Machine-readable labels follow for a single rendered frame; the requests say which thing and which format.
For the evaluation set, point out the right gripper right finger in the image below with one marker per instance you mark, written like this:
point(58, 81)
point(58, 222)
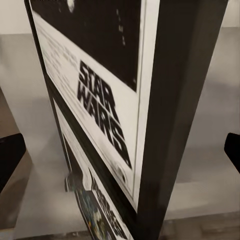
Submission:
point(232, 149)

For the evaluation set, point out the poster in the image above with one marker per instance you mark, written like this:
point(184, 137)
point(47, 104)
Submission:
point(129, 76)

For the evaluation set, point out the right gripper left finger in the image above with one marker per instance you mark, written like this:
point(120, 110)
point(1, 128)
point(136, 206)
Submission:
point(12, 150)

